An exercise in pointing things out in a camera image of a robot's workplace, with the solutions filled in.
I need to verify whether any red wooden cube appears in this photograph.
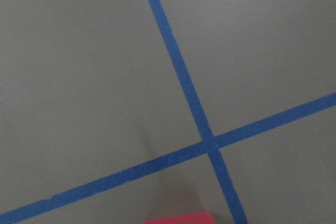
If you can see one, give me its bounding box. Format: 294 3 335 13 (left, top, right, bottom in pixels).
143 211 216 224

